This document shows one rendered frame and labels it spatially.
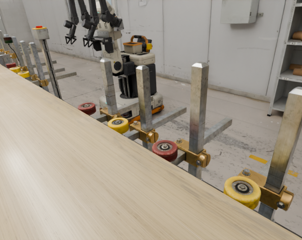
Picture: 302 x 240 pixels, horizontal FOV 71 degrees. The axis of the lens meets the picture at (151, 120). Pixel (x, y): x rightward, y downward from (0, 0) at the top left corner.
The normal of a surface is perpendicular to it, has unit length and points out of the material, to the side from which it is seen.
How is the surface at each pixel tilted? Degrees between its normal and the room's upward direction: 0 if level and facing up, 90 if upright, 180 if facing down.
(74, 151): 0
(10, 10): 90
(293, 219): 0
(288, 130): 90
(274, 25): 90
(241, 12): 90
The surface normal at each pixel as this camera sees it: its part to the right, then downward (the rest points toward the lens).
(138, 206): -0.06, -0.88
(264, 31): -0.72, 0.36
